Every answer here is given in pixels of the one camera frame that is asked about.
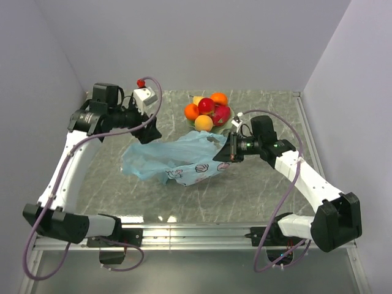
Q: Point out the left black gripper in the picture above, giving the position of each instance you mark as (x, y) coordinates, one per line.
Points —
(148, 133)

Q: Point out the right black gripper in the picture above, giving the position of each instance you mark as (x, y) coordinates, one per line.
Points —
(230, 150)

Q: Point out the yellow-orange fake peach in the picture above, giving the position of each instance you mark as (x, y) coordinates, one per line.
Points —
(203, 123)

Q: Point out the red fake dragon fruit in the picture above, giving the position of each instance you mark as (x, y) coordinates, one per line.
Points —
(221, 115)

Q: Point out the light blue plastic bag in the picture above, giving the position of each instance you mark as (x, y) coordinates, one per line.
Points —
(187, 161)

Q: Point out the orange fake tangerine front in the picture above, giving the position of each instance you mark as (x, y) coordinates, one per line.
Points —
(191, 112)

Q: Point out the orange fake tangerine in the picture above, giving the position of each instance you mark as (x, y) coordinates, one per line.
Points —
(219, 98)
(191, 112)

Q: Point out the red fake apple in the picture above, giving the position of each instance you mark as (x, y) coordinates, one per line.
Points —
(206, 106)

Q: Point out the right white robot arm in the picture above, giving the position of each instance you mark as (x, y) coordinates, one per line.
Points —
(337, 218)

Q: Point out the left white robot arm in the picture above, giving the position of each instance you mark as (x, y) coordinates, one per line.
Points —
(103, 115)

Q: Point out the orange fake tangerine back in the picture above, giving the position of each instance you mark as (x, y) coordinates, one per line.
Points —
(219, 98)

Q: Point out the yellow fake lemon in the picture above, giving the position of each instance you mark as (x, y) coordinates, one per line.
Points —
(196, 99)

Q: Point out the green leaf-shaped plate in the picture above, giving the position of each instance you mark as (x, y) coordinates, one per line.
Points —
(217, 129)

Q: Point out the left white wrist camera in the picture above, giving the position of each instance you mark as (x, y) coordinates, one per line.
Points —
(144, 97)

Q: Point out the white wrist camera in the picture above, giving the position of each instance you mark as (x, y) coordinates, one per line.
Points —
(144, 97)
(237, 121)

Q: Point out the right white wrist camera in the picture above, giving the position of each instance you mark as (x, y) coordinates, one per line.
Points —
(237, 121)

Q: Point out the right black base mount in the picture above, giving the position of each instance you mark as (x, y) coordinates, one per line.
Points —
(274, 238)

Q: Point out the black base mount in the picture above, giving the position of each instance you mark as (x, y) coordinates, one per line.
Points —
(274, 238)
(112, 250)

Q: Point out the aluminium right side rail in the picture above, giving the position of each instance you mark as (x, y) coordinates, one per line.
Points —
(302, 126)

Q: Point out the aluminium rail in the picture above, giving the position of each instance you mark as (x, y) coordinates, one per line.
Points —
(302, 126)
(173, 237)

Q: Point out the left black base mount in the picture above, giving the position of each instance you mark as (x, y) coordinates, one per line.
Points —
(112, 250)

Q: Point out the aluminium front rail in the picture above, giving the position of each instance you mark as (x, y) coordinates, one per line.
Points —
(173, 237)

